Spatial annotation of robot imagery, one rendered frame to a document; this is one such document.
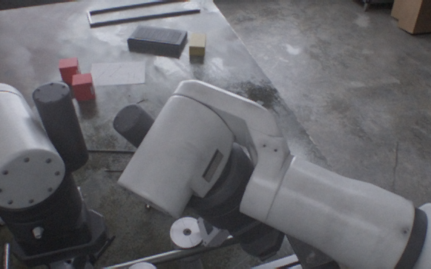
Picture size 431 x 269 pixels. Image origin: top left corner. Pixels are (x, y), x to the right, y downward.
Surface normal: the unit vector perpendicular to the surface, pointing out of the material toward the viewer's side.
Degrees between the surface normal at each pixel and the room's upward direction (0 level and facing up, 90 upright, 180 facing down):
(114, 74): 0
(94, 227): 0
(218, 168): 72
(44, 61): 0
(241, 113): 23
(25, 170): 90
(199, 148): 52
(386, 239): 42
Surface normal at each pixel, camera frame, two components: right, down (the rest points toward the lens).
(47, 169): 0.63, 0.57
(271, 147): -0.10, -0.41
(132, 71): 0.05, -0.71
